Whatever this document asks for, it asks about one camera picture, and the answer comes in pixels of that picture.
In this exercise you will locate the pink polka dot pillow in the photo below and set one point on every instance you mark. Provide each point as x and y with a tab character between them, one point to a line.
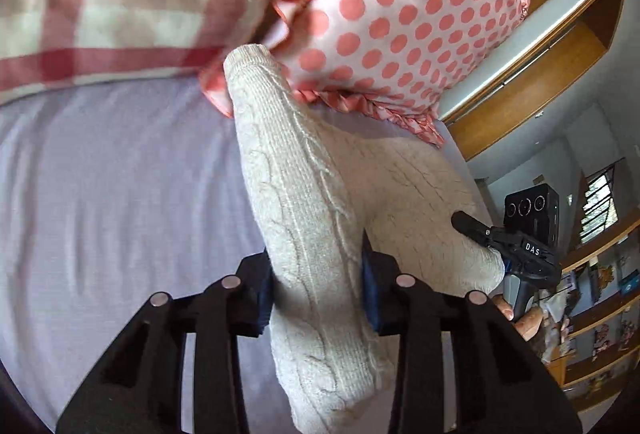
388	59

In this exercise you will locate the person's right hand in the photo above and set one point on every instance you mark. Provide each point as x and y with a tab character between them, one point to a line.
528	325

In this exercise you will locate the window with dark frame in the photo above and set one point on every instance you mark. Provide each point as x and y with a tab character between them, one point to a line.
598	210

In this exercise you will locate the black camera box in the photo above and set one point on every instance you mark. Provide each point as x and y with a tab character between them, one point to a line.
535	212

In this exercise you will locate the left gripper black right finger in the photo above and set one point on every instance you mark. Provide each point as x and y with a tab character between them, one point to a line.
461	366

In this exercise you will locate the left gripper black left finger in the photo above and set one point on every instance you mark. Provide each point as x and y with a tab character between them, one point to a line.
136	385

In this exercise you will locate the lavender textured bedspread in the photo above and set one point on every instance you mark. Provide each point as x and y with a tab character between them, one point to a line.
108	194

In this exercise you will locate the wooden bookshelf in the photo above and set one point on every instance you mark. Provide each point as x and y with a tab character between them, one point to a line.
594	346

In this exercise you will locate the wooden headboard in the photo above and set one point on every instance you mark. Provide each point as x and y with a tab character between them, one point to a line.
555	46

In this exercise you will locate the cream cable-knit sweater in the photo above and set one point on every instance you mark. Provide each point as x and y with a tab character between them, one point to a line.
319	190

